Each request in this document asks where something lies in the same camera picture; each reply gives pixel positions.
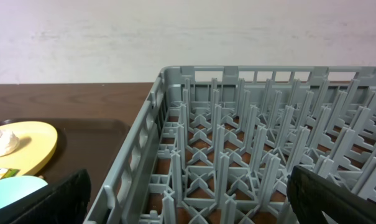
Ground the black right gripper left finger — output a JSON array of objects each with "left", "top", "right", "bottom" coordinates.
[{"left": 0, "top": 169, "right": 91, "bottom": 224}]

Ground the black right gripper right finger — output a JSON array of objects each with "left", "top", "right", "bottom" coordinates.
[{"left": 287, "top": 166, "right": 376, "bottom": 224}]

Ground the yellow plate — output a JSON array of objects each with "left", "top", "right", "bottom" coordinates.
[{"left": 0, "top": 121, "right": 58, "bottom": 175}]

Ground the white napkin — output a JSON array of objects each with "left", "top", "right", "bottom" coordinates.
[{"left": 0, "top": 129, "right": 19, "bottom": 157}]

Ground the brown serving tray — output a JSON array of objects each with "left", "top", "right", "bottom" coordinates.
[{"left": 0, "top": 117, "right": 132, "bottom": 212}]

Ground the grey dishwasher rack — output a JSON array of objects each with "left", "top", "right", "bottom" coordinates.
[{"left": 85, "top": 66, "right": 376, "bottom": 223}]

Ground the light blue bowl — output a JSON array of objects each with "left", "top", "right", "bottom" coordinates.
[{"left": 0, "top": 175, "right": 48, "bottom": 209}]

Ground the colourful snack wrapper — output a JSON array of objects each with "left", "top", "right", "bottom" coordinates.
[{"left": 0, "top": 167, "right": 19, "bottom": 180}]

